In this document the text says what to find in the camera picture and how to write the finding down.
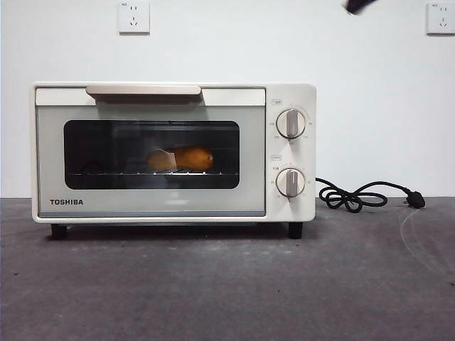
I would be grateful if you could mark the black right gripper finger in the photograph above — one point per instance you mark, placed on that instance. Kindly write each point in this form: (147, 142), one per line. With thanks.
(357, 5)

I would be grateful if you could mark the yellow corn cob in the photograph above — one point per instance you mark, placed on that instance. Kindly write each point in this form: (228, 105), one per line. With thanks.
(193, 158)

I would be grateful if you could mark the cream oven knob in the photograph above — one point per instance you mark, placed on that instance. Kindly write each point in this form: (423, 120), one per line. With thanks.
(290, 183)
(291, 123)

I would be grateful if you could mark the cream Toshiba toaster oven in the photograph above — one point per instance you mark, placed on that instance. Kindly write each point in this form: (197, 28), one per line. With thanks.
(295, 213)

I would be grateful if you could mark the white wall socket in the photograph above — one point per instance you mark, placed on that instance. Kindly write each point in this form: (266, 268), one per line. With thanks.
(441, 19)
(134, 17)

